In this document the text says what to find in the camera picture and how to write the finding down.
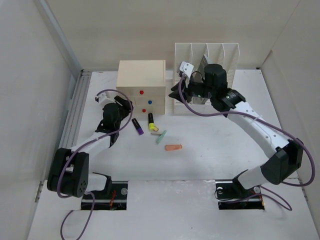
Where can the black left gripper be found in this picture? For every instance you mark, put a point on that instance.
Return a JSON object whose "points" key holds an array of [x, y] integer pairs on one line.
{"points": [[126, 108]]}

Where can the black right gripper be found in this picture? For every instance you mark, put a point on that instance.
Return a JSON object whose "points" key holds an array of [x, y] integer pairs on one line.
{"points": [[184, 94]]}

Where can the cream drawer cabinet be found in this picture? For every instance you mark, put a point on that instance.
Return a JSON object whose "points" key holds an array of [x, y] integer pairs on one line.
{"points": [[144, 82]]}

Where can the grey setup guide booklet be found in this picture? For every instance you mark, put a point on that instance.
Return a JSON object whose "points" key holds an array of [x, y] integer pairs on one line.
{"points": [[205, 60]]}

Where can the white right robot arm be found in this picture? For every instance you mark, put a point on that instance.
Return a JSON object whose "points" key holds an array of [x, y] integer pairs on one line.
{"points": [[284, 154]]}

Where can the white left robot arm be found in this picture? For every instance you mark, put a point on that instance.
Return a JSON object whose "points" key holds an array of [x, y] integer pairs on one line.
{"points": [[69, 174]]}

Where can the purple highlighter marker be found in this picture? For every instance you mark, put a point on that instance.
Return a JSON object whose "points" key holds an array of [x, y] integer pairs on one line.
{"points": [[137, 126]]}

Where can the yellow highlighter marker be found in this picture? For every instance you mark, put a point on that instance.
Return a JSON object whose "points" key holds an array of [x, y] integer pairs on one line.
{"points": [[151, 124]]}

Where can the white file organizer rack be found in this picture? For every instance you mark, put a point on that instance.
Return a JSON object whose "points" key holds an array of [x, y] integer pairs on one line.
{"points": [[224, 54]]}

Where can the green transparent cap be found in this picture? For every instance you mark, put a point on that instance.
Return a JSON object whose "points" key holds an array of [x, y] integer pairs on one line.
{"points": [[160, 138]]}

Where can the orange transparent cap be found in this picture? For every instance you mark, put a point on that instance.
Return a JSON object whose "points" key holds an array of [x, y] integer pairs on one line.
{"points": [[173, 147]]}

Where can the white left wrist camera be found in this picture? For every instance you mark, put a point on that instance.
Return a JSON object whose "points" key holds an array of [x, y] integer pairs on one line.
{"points": [[103, 99]]}

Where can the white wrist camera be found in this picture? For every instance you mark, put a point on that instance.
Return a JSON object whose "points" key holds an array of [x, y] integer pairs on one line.
{"points": [[185, 68], [103, 99]]}

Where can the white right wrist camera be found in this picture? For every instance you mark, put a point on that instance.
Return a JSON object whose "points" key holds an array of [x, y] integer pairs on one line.
{"points": [[185, 68]]}

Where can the aluminium frame rail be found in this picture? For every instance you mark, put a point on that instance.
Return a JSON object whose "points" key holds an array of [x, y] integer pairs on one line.
{"points": [[78, 84]]}

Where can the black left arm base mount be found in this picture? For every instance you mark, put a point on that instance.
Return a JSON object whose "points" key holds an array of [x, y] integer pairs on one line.
{"points": [[109, 195]]}

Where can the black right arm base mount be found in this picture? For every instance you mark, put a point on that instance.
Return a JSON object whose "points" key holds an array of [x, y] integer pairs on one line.
{"points": [[232, 196]]}

